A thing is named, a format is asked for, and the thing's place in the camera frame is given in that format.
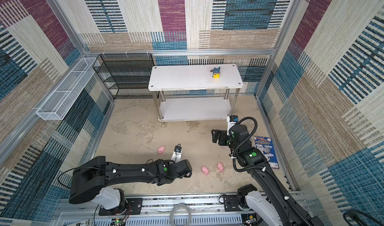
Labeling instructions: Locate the blue yellow toy figure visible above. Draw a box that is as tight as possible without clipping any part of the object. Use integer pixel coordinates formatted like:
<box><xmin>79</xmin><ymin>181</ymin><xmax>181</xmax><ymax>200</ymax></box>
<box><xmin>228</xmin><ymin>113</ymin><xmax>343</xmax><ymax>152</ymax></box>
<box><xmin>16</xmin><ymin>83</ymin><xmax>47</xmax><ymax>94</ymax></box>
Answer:
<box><xmin>210</xmin><ymin>67</ymin><xmax>221</xmax><ymax>79</ymax></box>

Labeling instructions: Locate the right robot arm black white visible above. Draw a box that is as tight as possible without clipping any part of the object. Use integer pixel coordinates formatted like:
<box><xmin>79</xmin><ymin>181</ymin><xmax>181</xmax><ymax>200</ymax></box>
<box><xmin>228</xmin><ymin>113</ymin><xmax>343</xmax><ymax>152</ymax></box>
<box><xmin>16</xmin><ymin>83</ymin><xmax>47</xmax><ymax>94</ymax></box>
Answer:
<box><xmin>212</xmin><ymin>115</ymin><xmax>323</xmax><ymax>226</ymax></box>

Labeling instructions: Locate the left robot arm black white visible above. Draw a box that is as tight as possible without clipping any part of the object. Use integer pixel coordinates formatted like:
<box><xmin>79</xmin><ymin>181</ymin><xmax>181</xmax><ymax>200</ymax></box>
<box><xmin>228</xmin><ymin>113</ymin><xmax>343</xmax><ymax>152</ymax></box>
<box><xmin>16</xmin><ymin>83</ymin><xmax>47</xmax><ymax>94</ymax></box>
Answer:
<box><xmin>69</xmin><ymin>156</ymin><xmax>193</xmax><ymax>214</ymax></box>

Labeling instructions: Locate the white two-tier shelf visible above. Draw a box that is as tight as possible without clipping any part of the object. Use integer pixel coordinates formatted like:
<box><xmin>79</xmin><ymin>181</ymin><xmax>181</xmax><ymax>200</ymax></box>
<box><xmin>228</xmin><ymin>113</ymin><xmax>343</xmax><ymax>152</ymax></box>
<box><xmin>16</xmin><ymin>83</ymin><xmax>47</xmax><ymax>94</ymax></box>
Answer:
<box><xmin>148</xmin><ymin>64</ymin><xmax>244</xmax><ymax>122</ymax></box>

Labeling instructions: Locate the pink pig toy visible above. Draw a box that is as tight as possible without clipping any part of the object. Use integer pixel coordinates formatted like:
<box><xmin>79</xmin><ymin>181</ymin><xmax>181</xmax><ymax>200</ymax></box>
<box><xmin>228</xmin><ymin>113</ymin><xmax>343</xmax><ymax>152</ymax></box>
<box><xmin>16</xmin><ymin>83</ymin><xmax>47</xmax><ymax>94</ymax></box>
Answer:
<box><xmin>158</xmin><ymin>146</ymin><xmax>166</xmax><ymax>154</ymax></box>
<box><xmin>201</xmin><ymin>166</ymin><xmax>210</xmax><ymax>175</ymax></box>
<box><xmin>217</xmin><ymin>162</ymin><xmax>224</xmax><ymax>173</ymax></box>

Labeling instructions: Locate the clear tubing coil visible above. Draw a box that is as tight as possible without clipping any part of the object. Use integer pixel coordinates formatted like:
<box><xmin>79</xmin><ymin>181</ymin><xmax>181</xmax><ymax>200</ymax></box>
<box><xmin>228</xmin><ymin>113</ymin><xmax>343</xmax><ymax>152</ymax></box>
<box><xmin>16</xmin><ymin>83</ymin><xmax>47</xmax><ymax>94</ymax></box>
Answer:
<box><xmin>170</xmin><ymin>203</ymin><xmax>192</xmax><ymax>226</ymax></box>

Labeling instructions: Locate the blue picture book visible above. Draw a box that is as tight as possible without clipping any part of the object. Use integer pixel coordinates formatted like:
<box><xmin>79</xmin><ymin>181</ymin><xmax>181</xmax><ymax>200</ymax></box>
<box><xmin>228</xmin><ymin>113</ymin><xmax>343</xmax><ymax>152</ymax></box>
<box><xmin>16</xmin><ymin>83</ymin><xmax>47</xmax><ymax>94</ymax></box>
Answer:
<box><xmin>254</xmin><ymin>136</ymin><xmax>279</xmax><ymax>169</ymax></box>

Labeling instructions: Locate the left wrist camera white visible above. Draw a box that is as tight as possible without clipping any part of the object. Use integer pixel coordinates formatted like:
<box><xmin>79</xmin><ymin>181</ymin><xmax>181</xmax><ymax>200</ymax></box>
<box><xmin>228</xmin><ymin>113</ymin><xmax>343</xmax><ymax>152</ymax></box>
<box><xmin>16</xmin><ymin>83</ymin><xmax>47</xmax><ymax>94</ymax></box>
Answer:
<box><xmin>171</xmin><ymin>144</ymin><xmax>182</xmax><ymax>163</ymax></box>

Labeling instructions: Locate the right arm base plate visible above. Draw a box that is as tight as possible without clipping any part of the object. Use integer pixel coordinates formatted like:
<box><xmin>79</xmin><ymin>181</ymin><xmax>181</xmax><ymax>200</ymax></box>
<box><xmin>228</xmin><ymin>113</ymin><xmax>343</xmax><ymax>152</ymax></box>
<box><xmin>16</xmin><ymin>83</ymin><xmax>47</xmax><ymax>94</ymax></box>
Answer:
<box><xmin>219</xmin><ymin>194</ymin><xmax>250</xmax><ymax>212</ymax></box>

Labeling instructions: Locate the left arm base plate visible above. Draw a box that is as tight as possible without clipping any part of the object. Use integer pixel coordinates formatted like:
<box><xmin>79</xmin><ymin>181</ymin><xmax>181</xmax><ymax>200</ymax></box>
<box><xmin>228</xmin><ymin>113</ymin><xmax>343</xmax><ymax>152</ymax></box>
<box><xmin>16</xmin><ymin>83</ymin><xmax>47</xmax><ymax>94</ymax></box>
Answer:
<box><xmin>98</xmin><ymin>198</ymin><xmax>143</xmax><ymax>216</ymax></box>

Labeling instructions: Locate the black wire mesh rack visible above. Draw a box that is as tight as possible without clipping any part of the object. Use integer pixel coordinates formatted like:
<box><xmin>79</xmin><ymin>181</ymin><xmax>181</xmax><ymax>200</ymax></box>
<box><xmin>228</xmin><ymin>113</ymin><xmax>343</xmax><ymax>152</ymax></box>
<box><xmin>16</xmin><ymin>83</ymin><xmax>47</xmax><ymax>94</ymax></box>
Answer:
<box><xmin>93</xmin><ymin>53</ymin><xmax>155</xmax><ymax>100</ymax></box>

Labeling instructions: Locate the white wire mesh basket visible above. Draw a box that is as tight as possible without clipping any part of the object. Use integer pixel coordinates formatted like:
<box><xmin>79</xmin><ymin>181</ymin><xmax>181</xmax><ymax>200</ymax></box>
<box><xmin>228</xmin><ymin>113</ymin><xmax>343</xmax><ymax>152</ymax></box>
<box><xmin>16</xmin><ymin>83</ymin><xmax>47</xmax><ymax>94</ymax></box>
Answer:
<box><xmin>37</xmin><ymin>58</ymin><xmax>96</xmax><ymax>121</ymax></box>

